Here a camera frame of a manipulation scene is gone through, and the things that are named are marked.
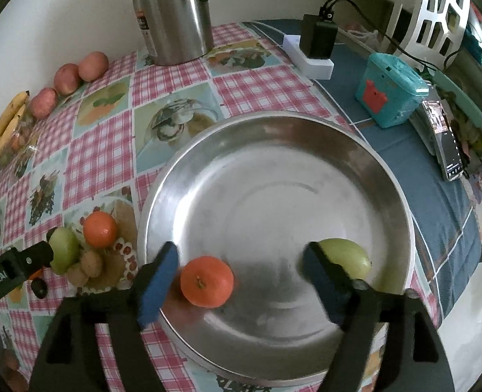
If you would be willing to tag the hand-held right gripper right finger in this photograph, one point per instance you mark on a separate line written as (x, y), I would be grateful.
(323, 286)

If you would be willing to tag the blue tablecloth with white lines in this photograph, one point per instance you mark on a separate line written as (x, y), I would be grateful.
(428, 204)

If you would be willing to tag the orange tangerine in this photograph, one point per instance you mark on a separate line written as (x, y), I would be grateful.
(206, 281)
(100, 228)

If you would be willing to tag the black power adapter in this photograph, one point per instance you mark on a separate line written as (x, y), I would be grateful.
(317, 36)

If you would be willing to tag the stainless steel thermos jug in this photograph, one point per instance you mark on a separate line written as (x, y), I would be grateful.
(171, 16)

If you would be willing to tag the white plastic bag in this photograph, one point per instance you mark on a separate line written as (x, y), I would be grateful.
(363, 33)

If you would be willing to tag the round stainless steel plate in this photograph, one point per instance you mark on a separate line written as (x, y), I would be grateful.
(265, 196)

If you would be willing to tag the clear plastic fruit container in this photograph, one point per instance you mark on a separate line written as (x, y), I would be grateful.
(20, 141)

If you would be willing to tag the black smartphone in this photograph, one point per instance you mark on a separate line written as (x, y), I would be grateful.
(447, 147)

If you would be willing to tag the green mango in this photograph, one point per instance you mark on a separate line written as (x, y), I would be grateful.
(351, 259)
(64, 249)

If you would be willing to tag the teal plastic box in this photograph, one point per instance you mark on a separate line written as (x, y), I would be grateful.
(387, 85)

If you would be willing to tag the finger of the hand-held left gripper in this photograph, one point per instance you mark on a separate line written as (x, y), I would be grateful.
(40, 288)
(40, 256)

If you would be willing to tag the yellow banana bunch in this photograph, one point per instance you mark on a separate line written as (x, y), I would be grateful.
(4, 124)

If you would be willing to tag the brown kiwi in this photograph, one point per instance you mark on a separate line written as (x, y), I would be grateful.
(77, 275)
(92, 263)

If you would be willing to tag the white power strip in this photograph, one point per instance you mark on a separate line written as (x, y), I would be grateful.
(318, 70)

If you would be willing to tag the red checkered fruit-print tablecloth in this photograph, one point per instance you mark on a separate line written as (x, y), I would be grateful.
(102, 155)

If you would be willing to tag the white plastic basket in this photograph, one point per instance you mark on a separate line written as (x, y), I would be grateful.
(424, 28)

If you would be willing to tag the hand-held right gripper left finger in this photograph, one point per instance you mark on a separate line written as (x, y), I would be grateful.
(159, 286)

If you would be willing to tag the mint green plastic tray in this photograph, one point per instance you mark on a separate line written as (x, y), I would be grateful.
(465, 104)

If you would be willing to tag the red apple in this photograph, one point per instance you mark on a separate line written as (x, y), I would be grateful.
(94, 65)
(66, 78)
(44, 103)

